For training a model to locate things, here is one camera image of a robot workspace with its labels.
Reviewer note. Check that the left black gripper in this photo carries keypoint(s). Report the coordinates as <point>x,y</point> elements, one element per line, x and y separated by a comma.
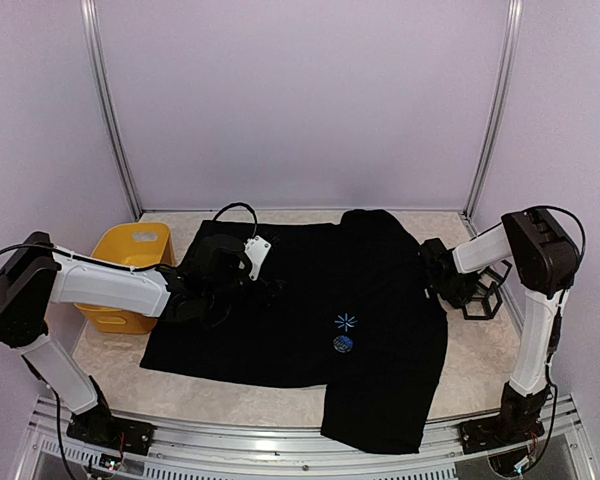
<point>257,299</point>

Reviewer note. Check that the far black brooch box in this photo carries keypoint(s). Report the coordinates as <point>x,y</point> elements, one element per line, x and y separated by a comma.
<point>497,272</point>

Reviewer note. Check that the yellow plastic basket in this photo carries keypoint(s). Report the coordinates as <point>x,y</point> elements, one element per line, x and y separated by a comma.
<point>132,244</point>

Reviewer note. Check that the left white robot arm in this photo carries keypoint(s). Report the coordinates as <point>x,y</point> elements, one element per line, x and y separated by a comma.
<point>223,273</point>

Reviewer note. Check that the near black brooch box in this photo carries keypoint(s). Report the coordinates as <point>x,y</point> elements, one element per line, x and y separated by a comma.
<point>484,305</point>

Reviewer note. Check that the green blue round brooch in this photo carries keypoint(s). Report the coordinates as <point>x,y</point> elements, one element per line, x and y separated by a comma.
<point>343,344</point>

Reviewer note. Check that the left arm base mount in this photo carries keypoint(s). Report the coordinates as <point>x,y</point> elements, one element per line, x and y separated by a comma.
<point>114,433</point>

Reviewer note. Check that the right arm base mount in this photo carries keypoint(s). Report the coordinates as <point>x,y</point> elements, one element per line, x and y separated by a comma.
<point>489,433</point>

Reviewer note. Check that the front aluminium rail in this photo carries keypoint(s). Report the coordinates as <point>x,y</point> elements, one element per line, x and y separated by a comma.
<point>193,450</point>

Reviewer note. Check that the black brooch box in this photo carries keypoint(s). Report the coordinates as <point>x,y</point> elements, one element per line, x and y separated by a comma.
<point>484,305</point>
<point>497,272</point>

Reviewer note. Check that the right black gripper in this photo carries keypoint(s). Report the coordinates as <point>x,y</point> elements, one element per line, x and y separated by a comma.
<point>458,301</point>

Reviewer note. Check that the left aluminium frame post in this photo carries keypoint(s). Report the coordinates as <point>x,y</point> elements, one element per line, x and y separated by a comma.
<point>98,66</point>

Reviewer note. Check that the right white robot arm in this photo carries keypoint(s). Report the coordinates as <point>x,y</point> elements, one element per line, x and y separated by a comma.
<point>534,244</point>

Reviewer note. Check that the black t-shirt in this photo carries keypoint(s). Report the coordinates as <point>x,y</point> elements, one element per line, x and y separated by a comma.
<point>361,277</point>

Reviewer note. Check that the aluminium frame post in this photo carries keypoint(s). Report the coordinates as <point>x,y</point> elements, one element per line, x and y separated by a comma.
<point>497,107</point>
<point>98,66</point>

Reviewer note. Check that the right aluminium frame post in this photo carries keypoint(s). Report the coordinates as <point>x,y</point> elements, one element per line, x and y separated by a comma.
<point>497,107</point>

